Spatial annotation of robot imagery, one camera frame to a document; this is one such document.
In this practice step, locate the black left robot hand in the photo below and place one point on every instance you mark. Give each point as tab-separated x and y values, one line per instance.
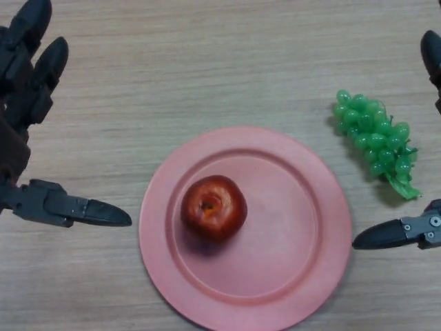
17	86

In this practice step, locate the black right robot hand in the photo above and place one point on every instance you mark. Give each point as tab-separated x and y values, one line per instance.
389	236

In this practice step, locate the red apple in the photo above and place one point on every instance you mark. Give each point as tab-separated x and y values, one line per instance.
213	207

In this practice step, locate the pink round plate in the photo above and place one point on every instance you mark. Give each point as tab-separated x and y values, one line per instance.
286	241

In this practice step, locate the green grape bunch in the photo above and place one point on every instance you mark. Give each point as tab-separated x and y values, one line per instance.
373	139

